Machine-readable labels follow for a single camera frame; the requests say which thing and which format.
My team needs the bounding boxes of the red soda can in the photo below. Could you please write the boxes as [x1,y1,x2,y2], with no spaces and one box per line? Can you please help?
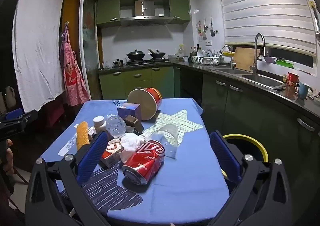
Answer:
[121,140,166,186]

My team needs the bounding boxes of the wooden cutting board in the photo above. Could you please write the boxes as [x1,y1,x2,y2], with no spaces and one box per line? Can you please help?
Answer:
[234,47,262,72]

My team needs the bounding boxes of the clear plastic cup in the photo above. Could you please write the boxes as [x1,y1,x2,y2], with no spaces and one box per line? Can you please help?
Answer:
[149,123,179,159]

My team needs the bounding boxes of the steel kitchen faucet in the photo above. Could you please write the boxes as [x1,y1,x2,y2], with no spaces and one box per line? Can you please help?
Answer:
[250,33,267,75]

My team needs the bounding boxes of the clear plastic bottle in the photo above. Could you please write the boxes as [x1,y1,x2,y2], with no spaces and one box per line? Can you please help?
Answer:
[105,114,127,139]

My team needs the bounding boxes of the yellow corn cob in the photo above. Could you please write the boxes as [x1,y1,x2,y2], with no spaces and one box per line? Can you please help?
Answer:
[76,121,90,150]

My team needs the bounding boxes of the black wok with handle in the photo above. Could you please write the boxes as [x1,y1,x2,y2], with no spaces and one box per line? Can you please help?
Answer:
[148,49,166,60]

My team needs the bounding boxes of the green plastic tray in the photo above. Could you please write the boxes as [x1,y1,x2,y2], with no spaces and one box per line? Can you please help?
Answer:
[275,58,294,68]

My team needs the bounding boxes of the black wok with lid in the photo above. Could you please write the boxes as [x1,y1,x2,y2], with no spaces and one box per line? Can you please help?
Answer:
[126,49,146,61]

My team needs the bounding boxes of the white window blind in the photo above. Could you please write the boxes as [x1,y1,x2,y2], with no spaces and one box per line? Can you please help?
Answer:
[216,0,317,53]

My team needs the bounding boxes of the steel kitchen sink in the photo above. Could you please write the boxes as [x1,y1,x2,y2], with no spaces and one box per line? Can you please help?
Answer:
[214,66,284,89]

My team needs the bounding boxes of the red checked apron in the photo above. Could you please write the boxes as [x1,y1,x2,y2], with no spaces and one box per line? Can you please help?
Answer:
[59,22,91,107]

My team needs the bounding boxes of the light green base cabinets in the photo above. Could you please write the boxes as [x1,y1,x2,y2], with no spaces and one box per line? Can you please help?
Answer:
[99,66,180,100]

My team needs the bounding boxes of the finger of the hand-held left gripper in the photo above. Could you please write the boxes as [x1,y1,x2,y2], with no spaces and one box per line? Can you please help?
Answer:
[5,108,24,120]
[0,110,39,129]

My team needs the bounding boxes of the dark green base cabinets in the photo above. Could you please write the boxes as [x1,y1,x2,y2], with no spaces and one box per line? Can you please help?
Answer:
[180,66,320,191]

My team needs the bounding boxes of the steel range hood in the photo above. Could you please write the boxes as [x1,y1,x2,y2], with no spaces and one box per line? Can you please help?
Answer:
[119,0,175,27]

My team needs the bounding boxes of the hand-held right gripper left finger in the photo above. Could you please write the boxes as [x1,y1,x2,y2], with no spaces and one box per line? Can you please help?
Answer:
[25,130,113,226]

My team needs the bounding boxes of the red mug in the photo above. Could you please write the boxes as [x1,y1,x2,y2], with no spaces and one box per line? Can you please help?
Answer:
[286,72,300,87]

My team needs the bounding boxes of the person's left hand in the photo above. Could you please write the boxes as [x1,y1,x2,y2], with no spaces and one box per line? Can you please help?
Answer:
[4,138,14,175]

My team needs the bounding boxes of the blue mug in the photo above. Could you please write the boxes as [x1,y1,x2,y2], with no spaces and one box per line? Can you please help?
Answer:
[295,82,310,100]

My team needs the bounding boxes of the small brown box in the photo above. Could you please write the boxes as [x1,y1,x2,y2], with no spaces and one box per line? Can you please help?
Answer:
[124,115,140,126]

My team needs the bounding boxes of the white paper towel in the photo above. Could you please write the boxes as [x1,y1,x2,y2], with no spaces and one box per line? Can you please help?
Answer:
[119,132,150,163]

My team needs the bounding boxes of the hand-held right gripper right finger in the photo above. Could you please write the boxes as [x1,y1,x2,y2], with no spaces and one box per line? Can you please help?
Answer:
[209,130,293,226]

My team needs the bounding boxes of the small white pill bottle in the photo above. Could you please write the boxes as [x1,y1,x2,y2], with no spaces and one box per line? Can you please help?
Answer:
[93,115,107,133]

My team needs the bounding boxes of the red and white carton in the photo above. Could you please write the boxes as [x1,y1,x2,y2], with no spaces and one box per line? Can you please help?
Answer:
[100,138,125,168]

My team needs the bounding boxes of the white dish rack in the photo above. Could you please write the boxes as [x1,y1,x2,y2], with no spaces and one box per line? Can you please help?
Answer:
[189,50,220,65]

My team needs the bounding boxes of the blue cardboard box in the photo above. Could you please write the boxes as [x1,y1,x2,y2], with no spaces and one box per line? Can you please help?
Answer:
[117,103,142,123]

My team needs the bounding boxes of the gas stove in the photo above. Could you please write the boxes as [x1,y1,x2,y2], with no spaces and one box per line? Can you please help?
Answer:
[126,58,169,66]

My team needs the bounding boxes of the red round tin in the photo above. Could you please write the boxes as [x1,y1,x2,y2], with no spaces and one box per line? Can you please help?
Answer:
[127,87,163,121]

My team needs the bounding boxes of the white hanging sheet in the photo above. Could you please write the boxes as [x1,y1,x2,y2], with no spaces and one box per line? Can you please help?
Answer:
[11,0,66,113]

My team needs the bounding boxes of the white plastic jug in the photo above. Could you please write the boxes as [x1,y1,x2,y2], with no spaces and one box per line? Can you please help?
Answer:
[5,86,17,113]

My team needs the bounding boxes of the blue star-print tablecloth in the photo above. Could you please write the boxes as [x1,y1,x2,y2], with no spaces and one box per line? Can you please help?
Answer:
[40,97,230,226]

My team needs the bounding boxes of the sliding glass door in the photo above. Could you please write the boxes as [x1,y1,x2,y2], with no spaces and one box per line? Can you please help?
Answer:
[79,0,103,100]

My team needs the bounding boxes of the black bin with yellow rim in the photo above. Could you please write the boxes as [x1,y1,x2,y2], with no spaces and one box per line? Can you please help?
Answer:
[221,134,269,179]

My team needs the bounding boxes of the green wall cabinets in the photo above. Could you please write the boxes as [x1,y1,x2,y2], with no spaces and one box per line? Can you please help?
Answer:
[96,0,192,29]

